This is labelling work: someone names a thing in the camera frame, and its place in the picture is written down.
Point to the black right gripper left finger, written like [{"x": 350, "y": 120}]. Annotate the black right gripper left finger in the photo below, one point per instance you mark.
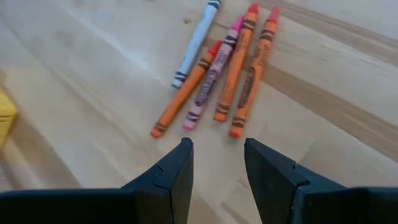
[{"x": 161, "y": 193}]

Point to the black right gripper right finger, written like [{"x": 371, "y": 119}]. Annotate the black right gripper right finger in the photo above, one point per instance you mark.
[{"x": 280, "y": 193}]

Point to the pink crayon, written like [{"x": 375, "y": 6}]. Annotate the pink crayon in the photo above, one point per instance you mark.
[{"x": 211, "y": 77}]

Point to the yellow slotted plastic basket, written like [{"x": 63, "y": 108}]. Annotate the yellow slotted plastic basket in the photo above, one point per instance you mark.
[{"x": 6, "y": 115}]

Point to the white crayon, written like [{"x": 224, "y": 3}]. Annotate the white crayon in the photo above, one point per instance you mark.
[{"x": 196, "y": 43}]

